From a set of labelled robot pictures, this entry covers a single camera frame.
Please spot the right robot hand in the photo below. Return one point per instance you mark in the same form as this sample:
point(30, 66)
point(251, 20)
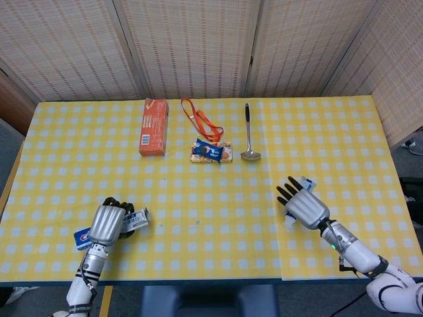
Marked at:
point(307, 208)

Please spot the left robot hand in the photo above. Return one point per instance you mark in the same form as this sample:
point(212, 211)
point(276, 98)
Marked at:
point(104, 224)

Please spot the white blue toothpaste tube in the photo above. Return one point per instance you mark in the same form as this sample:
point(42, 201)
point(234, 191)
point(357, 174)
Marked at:
point(309, 184)

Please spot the blue toothpaste box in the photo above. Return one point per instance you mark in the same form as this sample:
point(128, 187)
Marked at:
point(137, 219)

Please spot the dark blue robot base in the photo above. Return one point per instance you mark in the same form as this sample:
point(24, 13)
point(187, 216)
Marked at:
point(205, 300)

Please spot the yellow biscuit box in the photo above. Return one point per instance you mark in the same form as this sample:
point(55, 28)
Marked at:
point(228, 153)

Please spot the orange cardboard box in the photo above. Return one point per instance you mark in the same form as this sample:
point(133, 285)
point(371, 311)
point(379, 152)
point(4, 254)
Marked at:
point(153, 128)

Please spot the yellow floor tape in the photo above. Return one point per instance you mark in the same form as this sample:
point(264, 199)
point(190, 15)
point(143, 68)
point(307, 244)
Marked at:
point(105, 300)

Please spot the metal ladle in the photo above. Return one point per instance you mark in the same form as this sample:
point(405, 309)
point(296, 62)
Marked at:
point(250, 155)

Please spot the yellow checkered tablecloth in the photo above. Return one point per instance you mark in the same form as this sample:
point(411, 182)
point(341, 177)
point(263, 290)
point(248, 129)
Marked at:
point(211, 204)

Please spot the blue cookie packet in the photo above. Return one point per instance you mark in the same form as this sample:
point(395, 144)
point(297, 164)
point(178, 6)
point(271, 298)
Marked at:
point(208, 150)

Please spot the brown wooden cabinet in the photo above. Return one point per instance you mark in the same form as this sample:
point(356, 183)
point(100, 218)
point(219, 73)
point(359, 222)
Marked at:
point(13, 105)

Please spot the woven screen panel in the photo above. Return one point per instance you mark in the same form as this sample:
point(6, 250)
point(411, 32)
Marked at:
point(314, 49)
point(396, 66)
point(66, 49)
point(191, 49)

